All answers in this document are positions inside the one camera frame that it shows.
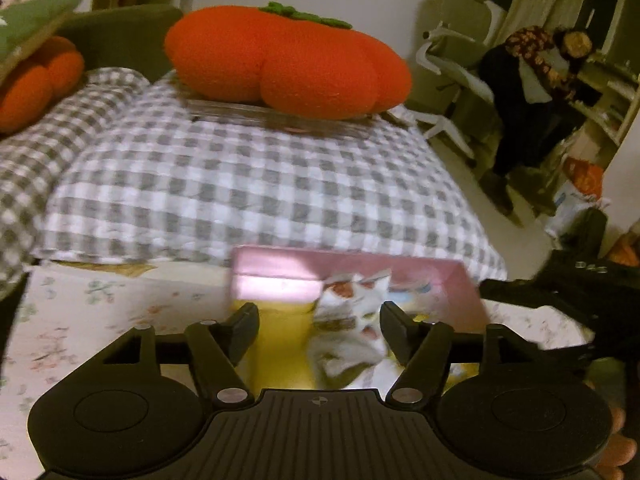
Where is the pink cardboard box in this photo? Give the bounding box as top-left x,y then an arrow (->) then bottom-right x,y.
230,245 -> 493,391

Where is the black box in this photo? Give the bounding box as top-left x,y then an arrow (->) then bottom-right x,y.
580,207 -> 611,261

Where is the small orange pumpkin cushion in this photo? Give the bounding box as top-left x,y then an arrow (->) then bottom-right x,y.
0,35 -> 86,133

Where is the floral tablecloth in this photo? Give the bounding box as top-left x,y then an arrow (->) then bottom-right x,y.
0,260 -> 601,461

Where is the white office chair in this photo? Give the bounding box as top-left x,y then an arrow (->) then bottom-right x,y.
415,0 -> 501,166

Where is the white desk shelf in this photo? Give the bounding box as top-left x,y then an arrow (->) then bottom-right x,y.
575,55 -> 640,171

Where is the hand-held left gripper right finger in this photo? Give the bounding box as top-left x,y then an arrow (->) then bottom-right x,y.
380,301 -> 571,407

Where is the large orange pumpkin cushion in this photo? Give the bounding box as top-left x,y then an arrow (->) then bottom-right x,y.
164,1 -> 413,121

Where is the pile of snack packets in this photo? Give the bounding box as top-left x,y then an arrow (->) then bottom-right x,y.
257,267 -> 481,391

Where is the grey checkered cushion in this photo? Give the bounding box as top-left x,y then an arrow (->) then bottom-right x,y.
35,70 -> 508,281

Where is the grey checkered blanket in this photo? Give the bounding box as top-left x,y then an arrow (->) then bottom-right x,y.
0,66 -> 151,291

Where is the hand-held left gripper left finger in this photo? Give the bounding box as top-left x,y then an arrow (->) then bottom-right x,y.
70,302 -> 261,409

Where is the green snowflake pillow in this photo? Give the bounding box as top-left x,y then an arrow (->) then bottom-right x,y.
0,0 -> 83,81

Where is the clear plastic tray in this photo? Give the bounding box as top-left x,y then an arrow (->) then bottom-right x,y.
185,97 -> 401,136

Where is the green sofa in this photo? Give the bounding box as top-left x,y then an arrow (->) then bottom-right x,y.
60,4 -> 185,86

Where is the white orange printed bag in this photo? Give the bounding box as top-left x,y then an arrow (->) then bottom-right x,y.
545,157 -> 608,241

